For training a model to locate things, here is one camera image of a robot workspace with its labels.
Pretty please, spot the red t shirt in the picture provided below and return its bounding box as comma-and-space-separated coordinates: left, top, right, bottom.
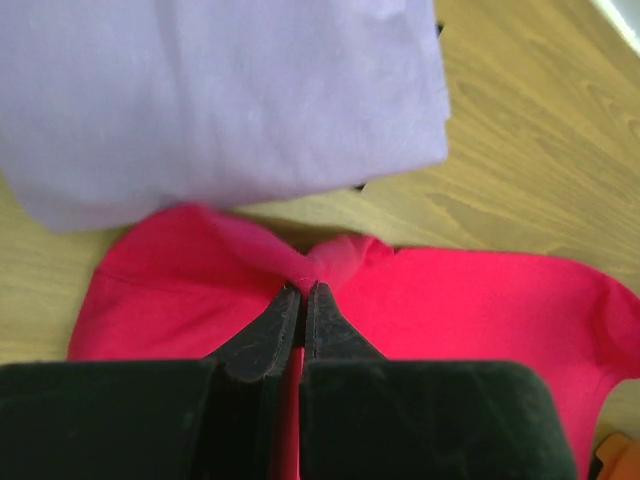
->
68, 206, 639, 475

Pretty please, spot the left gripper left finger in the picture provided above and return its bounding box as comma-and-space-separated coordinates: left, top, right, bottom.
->
214, 287, 301, 383

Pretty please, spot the folded lilac t shirt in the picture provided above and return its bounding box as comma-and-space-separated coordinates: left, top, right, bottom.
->
1, 1, 450, 230

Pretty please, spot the orange plastic basket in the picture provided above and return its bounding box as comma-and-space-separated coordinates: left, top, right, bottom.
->
588, 433, 640, 480

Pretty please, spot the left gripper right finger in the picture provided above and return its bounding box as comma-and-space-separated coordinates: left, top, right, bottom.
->
304, 283, 385, 361

